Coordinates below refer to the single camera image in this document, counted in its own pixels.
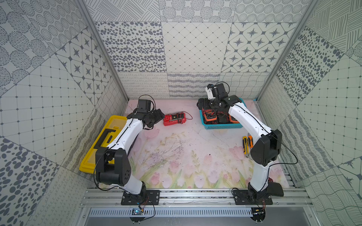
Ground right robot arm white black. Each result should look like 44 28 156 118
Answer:
197 82 284 200

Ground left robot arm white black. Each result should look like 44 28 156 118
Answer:
93 98 165 201

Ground orange Victor multimeter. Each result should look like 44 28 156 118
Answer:
228 115 239 124

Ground red multimeter face down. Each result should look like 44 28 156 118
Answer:
163 112 187 126

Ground orange multimeter face down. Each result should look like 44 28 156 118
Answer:
202 109 217 124

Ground aluminium mounting rail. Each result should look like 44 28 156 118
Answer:
80 188 313 208

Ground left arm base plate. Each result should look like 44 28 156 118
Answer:
121 190 161 206

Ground teal plastic basket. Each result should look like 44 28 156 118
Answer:
197 98 243 130

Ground yellow black utility knife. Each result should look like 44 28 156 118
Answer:
243 136 249 156

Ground yellow black toolbox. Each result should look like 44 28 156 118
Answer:
79 115 127 174

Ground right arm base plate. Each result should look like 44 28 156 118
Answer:
231 188 273 205

